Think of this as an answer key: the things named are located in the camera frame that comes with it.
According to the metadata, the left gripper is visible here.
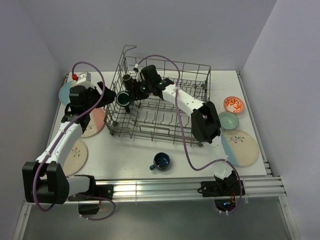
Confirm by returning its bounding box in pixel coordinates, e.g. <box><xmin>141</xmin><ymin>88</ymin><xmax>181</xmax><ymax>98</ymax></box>
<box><xmin>84</xmin><ymin>82</ymin><xmax>117</xmax><ymax>113</ymax></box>

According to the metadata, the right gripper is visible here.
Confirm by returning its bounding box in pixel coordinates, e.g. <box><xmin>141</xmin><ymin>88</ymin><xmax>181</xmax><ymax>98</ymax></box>
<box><xmin>126</xmin><ymin>79</ymin><xmax>152</xmax><ymax>103</ymax></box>

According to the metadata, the dark green mug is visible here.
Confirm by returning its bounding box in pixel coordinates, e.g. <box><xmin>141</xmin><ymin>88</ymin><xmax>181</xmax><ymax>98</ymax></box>
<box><xmin>115</xmin><ymin>91</ymin><xmax>132</xmax><ymax>113</ymax></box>

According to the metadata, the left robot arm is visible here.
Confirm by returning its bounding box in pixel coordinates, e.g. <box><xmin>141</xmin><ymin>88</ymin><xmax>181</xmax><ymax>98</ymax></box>
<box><xmin>22</xmin><ymin>81</ymin><xmax>116</xmax><ymax>205</ymax></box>

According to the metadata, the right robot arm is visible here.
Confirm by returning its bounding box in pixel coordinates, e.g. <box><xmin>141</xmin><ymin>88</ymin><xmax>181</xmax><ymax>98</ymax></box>
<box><xmin>122</xmin><ymin>64</ymin><xmax>243</xmax><ymax>197</ymax></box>

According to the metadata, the pink and cream plate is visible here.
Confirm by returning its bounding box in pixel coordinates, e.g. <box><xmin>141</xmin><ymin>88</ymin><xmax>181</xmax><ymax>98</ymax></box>
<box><xmin>81</xmin><ymin>108</ymin><xmax>105</xmax><ymax>138</ymax></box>

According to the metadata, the blue and cream plate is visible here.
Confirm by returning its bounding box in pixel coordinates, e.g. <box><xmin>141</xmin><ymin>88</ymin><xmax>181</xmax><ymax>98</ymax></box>
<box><xmin>58</xmin><ymin>81</ymin><xmax>76</xmax><ymax>106</ymax></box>

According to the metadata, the pink cream plate near edge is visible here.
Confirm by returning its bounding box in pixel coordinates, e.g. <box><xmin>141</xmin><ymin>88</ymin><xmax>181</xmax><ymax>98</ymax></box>
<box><xmin>63</xmin><ymin>139</ymin><xmax>88</xmax><ymax>177</ymax></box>

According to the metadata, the dark blue mug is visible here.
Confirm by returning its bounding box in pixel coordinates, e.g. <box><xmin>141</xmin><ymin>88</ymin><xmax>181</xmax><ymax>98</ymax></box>
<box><xmin>149</xmin><ymin>152</ymin><xmax>171</xmax><ymax>172</ymax></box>

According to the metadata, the light green bowl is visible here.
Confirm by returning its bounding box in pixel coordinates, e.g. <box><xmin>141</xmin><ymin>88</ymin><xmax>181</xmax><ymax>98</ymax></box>
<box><xmin>218</xmin><ymin>111</ymin><xmax>240</xmax><ymax>131</ymax></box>

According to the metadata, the orange patterned bowl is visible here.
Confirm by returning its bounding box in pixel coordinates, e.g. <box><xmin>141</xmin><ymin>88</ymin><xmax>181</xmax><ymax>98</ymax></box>
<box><xmin>223</xmin><ymin>96</ymin><xmax>245</xmax><ymax>114</ymax></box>

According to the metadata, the blue cream plate right side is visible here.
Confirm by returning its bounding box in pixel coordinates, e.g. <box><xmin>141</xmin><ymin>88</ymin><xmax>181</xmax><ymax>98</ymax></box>
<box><xmin>221</xmin><ymin>129</ymin><xmax>260</xmax><ymax>167</ymax></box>

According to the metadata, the grey wire dish rack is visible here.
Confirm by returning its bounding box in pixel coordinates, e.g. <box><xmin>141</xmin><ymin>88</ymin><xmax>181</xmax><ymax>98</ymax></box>
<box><xmin>104</xmin><ymin>45</ymin><xmax>211</xmax><ymax>147</ymax></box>

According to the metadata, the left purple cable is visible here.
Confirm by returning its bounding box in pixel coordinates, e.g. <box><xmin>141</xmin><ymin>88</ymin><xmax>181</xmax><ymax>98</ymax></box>
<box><xmin>31</xmin><ymin>61</ymin><xmax>117</xmax><ymax>221</ymax></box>

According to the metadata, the purple cable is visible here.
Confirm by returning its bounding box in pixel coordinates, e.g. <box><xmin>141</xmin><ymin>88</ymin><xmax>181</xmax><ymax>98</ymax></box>
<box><xmin>31</xmin><ymin>61</ymin><xmax>117</xmax><ymax>221</ymax></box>
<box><xmin>137</xmin><ymin>54</ymin><xmax>243</xmax><ymax>213</ymax></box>

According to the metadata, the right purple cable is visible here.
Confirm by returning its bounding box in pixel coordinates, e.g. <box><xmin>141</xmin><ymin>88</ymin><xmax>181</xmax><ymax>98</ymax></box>
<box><xmin>137</xmin><ymin>54</ymin><xmax>243</xmax><ymax>213</ymax></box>

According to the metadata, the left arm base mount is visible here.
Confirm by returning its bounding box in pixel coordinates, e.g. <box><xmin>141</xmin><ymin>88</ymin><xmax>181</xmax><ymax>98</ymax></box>
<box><xmin>76</xmin><ymin>184</ymin><xmax>114</xmax><ymax>217</ymax></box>

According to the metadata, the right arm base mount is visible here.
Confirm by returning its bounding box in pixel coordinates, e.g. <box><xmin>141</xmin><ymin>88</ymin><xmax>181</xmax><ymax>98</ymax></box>
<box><xmin>197</xmin><ymin>180</ymin><xmax>246</xmax><ymax>215</ymax></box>

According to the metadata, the aluminium rail frame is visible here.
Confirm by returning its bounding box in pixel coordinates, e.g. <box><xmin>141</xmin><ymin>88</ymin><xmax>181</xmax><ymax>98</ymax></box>
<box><xmin>12</xmin><ymin>71</ymin><xmax>296</xmax><ymax>240</ymax></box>

